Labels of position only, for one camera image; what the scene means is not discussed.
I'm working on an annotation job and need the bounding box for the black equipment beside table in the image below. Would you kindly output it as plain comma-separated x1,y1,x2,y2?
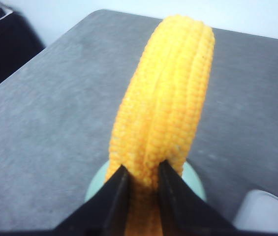
0,1,45,83

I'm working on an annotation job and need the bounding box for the yellow corn cob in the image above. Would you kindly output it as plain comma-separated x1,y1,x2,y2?
106,15,215,236

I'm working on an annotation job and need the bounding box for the light green oval plate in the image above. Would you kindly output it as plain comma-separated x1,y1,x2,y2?
84,161,207,202

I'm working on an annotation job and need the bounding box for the silver digital kitchen scale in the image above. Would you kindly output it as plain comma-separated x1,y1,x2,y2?
233,189,278,233

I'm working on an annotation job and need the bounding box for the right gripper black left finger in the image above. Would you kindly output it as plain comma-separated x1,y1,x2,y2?
52,165,130,236

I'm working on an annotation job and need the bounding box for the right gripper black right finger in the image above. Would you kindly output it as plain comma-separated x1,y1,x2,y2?
158,161,237,236

